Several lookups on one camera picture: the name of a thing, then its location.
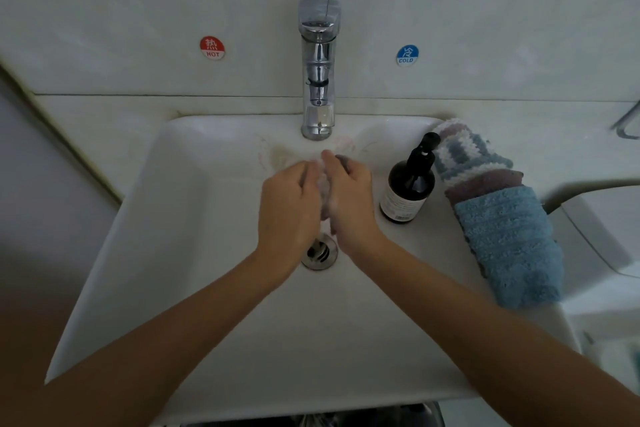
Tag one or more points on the person's right hand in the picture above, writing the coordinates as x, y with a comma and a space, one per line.
352, 203

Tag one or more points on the person's left hand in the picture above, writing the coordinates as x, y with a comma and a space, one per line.
290, 217

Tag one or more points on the grey stained cloth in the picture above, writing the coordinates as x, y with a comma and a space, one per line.
328, 191

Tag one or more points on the white ceramic sink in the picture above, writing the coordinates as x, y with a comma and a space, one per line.
330, 337

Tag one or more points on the grey yellow striped cloth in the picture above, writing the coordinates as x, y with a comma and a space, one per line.
468, 151

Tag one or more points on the pink white striped cloth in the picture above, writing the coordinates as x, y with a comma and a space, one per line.
455, 127

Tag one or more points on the blue stained cloth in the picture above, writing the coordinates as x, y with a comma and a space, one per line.
512, 247

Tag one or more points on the person's left forearm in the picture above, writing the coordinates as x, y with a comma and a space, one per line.
150, 352

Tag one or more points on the person's right forearm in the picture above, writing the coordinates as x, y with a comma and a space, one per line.
510, 342

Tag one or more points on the metal sink drain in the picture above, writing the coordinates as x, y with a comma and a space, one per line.
320, 251

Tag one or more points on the black pump soap bottle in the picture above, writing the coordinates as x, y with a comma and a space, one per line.
407, 191

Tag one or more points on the chrome faucet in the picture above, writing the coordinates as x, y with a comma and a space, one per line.
319, 66

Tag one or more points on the blue round sticker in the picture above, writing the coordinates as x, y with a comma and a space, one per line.
407, 54

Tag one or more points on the red round sticker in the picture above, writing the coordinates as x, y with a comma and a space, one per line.
212, 47

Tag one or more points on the gray patterned trousers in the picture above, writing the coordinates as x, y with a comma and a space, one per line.
320, 415

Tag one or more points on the white toilet tank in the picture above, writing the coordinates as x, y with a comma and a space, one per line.
605, 251

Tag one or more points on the white toilet lid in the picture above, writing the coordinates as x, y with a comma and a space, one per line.
618, 362

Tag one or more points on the metal wall shelf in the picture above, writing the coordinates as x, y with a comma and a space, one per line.
628, 121

